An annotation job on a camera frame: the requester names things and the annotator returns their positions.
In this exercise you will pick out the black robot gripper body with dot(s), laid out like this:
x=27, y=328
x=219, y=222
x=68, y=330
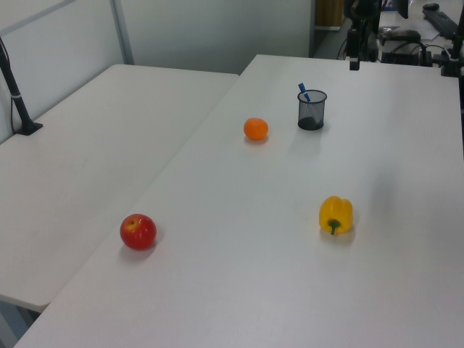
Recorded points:
x=361, y=9

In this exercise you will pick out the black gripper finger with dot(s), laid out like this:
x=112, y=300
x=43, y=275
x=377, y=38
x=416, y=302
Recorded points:
x=353, y=47
x=371, y=40

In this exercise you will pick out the blue and white marker pen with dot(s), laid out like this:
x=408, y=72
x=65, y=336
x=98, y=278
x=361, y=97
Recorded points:
x=304, y=92

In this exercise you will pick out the black mesh pen cup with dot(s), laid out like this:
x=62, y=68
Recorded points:
x=311, y=110

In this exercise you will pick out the black handheld device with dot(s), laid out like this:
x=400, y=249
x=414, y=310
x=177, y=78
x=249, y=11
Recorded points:
x=400, y=35

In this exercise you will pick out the wooden cabinet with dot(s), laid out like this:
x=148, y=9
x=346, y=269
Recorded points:
x=328, y=12

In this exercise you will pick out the black electronics box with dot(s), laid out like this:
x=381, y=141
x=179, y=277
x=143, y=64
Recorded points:
x=404, y=56

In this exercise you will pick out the black computer mouse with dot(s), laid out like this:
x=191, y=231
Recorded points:
x=431, y=6

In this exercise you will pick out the black keyboard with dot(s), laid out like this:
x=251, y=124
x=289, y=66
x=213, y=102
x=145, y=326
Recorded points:
x=440, y=20

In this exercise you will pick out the black clamp stand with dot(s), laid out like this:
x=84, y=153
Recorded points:
x=453, y=54

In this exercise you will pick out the orange tangerine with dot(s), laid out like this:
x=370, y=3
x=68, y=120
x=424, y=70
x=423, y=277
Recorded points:
x=256, y=128

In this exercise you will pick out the yellow bell pepper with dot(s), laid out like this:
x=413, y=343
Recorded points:
x=336, y=214

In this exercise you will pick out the red apple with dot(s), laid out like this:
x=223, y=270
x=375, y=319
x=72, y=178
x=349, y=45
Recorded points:
x=138, y=232

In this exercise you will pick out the black camera pole with base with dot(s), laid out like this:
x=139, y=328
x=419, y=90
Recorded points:
x=14, y=94

